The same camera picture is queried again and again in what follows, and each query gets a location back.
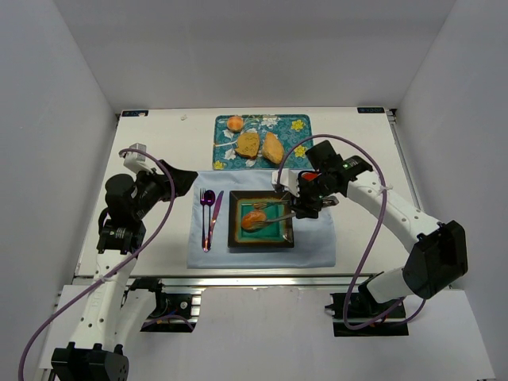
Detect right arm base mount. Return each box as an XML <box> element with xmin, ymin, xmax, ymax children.
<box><xmin>324</xmin><ymin>293</ymin><xmax>409</xmax><ymax>337</ymax></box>

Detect left blue table label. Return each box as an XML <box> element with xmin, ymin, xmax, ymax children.
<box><xmin>121</xmin><ymin>110</ymin><xmax>148</xmax><ymax>117</ymax></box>

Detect purple fork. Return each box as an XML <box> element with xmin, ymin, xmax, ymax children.
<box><xmin>199</xmin><ymin>188</ymin><xmax>207</xmax><ymax>252</ymax></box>

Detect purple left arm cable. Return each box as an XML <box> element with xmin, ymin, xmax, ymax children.
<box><xmin>17</xmin><ymin>147</ymin><xmax>176</xmax><ymax>381</ymax></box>

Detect brown bread slice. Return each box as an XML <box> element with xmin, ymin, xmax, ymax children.
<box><xmin>235</xmin><ymin>133</ymin><xmax>260</xmax><ymax>159</ymax></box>

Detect blue table label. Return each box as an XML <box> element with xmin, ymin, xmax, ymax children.
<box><xmin>356</xmin><ymin>106</ymin><xmax>385</xmax><ymax>114</ymax></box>
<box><xmin>121</xmin><ymin>110</ymin><xmax>148</xmax><ymax>117</ymax></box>

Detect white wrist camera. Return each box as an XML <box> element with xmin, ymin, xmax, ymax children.
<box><xmin>271</xmin><ymin>169</ymin><xmax>299</xmax><ymax>198</ymax></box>
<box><xmin>120</xmin><ymin>151</ymin><xmax>156</xmax><ymax>175</ymax></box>

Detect right blue table label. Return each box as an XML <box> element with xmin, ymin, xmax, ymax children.
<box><xmin>356</xmin><ymin>106</ymin><xmax>385</xmax><ymax>114</ymax></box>

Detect metal serving tongs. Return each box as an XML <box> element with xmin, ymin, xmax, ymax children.
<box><xmin>250</xmin><ymin>197</ymin><xmax>341</xmax><ymax>231</ymax></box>

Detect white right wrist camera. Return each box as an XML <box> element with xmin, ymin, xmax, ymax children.
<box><xmin>271</xmin><ymin>169</ymin><xmax>299</xmax><ymax>198</ymax></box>

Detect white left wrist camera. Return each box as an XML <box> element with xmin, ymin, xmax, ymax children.
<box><xmin>120</xmin><ymin>151</ymin><xmax>156</xmax><ymax>175</ymax></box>

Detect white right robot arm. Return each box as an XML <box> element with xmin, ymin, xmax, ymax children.
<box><xmin>272</xmin><ymin>140</ymin><xmax>468</xmax><ymax>306</ymax></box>

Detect sesame round bun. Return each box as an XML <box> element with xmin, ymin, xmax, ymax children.
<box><xmin>241</xmin><ymin>210</ymin><xmax>267</xmax><ymax>231</ymax></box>

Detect orange mug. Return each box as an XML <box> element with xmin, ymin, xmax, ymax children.
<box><xmin>298</xmin><ymin>171</ymin><xmax>320</xmax><ymax>182</ymax></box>

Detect small round bun top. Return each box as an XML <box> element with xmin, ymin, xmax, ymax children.
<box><xmin>226</xmin><ymin>115</ymin><xmax>244</xmax><ymax>133</ymax></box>

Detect long golden bread roll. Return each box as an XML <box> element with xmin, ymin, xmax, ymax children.
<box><xmin>261</xmin><ymin>132</ymin><xmax>285</xmax><ymax>164</ymax></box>

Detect purple knife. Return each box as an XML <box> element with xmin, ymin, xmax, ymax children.
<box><xmin>207</xmin><ymin>190</ymin><xmax>224</xmax><ymax>249</ymax></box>

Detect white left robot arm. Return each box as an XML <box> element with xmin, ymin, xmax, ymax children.
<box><xmin>51</xmin><ymin>161</ymin><xmax>198</xmax><ymax>380</ymax></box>

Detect teal floral tray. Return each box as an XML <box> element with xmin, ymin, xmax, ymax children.
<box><xmin>212</xmin><ymin>114</ymin><xmax>313</xmax><ymax>171</ymax></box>

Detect square black teal plate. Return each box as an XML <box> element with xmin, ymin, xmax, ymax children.
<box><xmin>228</xmin><ymin>190</ymin><xmax>294</xmax><ymax>248</ymax></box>

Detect light blue cloth placemat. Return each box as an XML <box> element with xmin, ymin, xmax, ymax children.
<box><xmin>187</xmin><ymin>170</ymin><xmax>336</xmax><ymax>269</ymax></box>

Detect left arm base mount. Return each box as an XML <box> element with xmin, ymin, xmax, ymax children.
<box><xmin>121</xmin><ymin>278</ymin><xmax>202</xmax><ymax>333</ymax></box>

